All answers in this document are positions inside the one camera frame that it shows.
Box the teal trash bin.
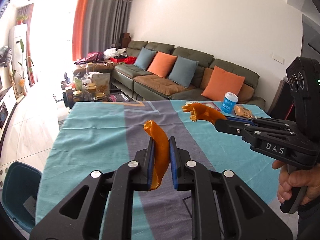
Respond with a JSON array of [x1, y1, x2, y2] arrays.
[[2, 161, 42, 233]]

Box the right hand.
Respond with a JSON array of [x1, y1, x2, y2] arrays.
[[272, 160, 320, 205]]

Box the brown snack packet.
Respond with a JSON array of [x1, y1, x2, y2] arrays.
[[233, 105, 255, 119]]

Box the blue lidded cup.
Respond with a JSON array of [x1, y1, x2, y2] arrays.
[[221, 92, 238, 113]]

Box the cracker packet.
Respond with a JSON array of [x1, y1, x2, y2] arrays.
[[185, 101, 221, 112]]

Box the orange cushion far right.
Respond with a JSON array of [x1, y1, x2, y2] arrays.
[[201, 66, 245, 101]]

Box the orange cushion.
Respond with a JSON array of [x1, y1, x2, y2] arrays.
[[147, 51, 177, 78], [201, 66, 245, 101]]

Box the blue grey tablecloth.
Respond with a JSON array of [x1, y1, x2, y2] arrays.
[[35, 100, 281, 240]]

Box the blue cushion right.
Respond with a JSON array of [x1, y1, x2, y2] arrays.
[[168, 56, 198, 88]]

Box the blue cushion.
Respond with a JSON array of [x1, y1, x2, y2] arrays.
[[134, 48, 157, 70], [168, 56, 198, 88]]

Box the orange cushion left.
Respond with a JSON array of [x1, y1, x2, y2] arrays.
[[147, 51, 177, 78]]

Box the green sectional sofa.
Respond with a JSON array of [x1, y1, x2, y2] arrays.
[[73, 41, 266, 109]]

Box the blue cushion left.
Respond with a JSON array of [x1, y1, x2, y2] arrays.
[[134, 48, 157, 70]]

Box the glass coffee table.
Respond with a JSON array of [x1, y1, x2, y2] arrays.
[[53, 71, 133, 108]]

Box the white tv cabinet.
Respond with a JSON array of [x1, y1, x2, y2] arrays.
[[1, 87, 17, 150]]

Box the tall potted plant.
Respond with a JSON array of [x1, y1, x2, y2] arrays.
[[12, 37, 33, 96]]

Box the orange grey curtain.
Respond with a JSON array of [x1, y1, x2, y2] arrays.
[[72, 0, 132, 61]]

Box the white standing air conditioner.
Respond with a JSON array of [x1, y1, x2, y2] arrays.
[[8, 24, 29, 95]]

